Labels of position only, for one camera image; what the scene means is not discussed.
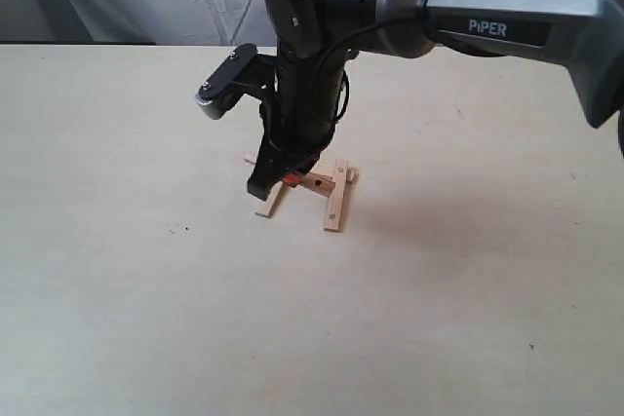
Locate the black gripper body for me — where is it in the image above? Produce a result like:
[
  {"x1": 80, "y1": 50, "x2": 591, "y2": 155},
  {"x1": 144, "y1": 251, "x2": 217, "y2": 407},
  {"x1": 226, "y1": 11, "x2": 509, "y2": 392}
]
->
[{"x1": 262, "y1": 48, "x2": 347, "y2": 172}]

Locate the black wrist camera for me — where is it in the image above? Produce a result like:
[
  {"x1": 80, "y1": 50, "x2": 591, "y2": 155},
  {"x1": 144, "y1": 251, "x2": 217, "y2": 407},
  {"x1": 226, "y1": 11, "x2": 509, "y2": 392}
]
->
[{"x1": 195, "y1": 43, "x2": 276, "y2": 120}]

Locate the black cable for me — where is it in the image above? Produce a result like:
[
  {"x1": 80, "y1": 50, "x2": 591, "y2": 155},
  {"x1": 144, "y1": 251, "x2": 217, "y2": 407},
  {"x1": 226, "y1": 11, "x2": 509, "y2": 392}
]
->
[{"x1": 311, "y1": 16, "x2": 430, "y2": 125}]

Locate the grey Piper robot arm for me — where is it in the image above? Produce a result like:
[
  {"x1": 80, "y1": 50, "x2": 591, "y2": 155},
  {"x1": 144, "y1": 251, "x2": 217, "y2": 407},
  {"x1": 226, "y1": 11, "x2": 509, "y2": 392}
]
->
[{"x1": 248, "y1": 0, "x2": 623, "y2": 199}]

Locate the wooden stick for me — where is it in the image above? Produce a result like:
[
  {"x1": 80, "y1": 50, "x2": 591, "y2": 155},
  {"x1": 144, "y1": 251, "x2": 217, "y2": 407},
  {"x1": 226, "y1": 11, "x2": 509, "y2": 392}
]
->
[
  {"x1": 299, "y1": 172, "x2": 335, "y2": 198},
  {"x1": 323, "y1": 160, "x2": 349, "y2": 233},
  {"x1": 347, "y1": 168, "x2": 357, "y2": 183},
  {"x1": 254, "y1": 181, "x2": 286, "y2": 218}
]

